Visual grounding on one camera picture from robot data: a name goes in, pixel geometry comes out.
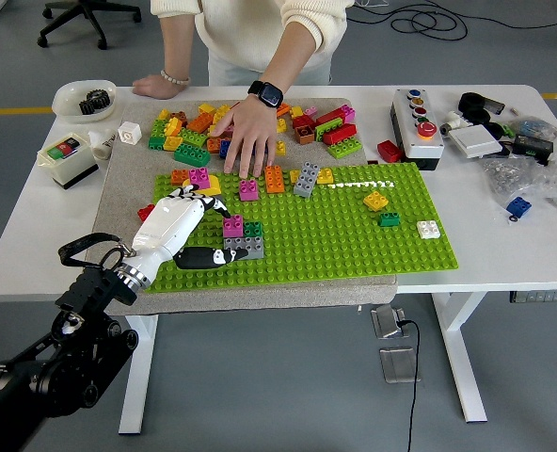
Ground long yellow brick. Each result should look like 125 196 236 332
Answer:
207 111 226 139

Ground metal floor socket box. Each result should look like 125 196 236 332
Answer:
371 304 408 340

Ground person's right hand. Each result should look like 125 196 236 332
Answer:
132 74 185 101

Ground grey-brown mat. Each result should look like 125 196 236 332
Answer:
76 97 399 317

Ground clear bags of screws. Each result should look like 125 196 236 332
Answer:
480 151 557 214

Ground black adapter box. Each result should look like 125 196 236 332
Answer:
512 134 555 167

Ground white tube fitting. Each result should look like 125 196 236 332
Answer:
87 128 119 162

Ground bead bracelet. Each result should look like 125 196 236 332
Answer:
159 69 192 86

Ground person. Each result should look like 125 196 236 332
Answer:
150 0 355 88

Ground green studded baseplate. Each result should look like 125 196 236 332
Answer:
145 161 461 294

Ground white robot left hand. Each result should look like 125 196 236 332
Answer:
130 184 250 283

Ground black office chair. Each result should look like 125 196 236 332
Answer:
37 0 143 51

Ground table height control panel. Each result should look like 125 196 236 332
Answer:
509 289 557 304

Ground white bowl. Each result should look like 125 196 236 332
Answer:
52 79 119 125

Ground black wristwatch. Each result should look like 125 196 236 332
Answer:
247 80 284 109

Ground yellow arch brick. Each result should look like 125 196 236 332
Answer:
198 174 223 197

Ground dark green two-by-four brick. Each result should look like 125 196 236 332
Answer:
172 142 213 167

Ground black power cable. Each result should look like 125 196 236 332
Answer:
395 319 423 452

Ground white plug fitting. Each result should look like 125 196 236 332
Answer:
438 109 473 138

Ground clear bag with blue cable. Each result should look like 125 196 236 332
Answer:
506 116 557 143

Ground brown hollow brick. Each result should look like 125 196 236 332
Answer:
294 123 317 146

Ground white cube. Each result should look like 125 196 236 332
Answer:
117 120 144 146

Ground red two-by-four brick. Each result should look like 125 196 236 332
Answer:
322 122 359 146

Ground long lime brick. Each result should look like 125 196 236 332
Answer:
313 118 346 143

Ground metal floor plate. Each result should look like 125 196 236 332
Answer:
378 347 422 384

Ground long red brick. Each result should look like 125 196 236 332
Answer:
313 106 348 128

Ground white table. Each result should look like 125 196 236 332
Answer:
0 84 557 437

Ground white red-green switch box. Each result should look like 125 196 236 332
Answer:
37 131 101 190

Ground black floor cables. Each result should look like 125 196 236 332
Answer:
348 0 557 41

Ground push-button control box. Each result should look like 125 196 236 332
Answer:
390 87 446 171

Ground grey two-by-four brick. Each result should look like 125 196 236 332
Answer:
223 234 265 260
293 160 322 198

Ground white flat switch plate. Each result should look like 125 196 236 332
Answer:
447 122 504 161

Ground person's left hand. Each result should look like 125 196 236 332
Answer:
211 96 279 180

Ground lime two-by-four brick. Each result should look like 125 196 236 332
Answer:
178 127 210 148
326 139 364 160

